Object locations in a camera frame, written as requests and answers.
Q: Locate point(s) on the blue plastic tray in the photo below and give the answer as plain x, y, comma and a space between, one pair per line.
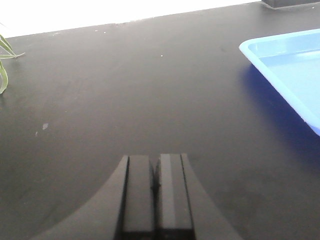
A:
291, 64

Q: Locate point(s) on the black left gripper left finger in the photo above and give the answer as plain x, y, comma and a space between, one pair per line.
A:
122, 209

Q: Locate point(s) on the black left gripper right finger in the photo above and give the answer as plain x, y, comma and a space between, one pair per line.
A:
183, 209

